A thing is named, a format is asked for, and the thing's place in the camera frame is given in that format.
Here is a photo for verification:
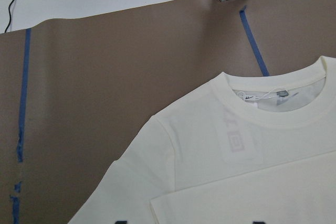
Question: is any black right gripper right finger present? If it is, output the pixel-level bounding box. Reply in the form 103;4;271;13
251;220;267;224

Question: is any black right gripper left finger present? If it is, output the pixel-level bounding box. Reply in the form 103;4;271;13
114;220;128;224

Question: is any cream long-sleeve cat shirt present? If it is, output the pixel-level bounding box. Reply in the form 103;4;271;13
71;56;335;223

